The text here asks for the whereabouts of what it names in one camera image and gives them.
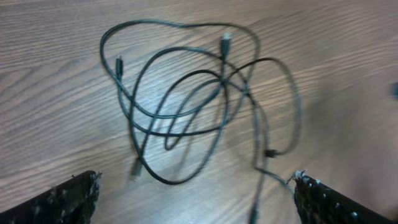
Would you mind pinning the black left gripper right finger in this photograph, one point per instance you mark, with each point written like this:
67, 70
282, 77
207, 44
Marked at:
318, 203

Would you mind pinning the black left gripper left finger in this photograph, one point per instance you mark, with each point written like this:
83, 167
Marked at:
70, 202

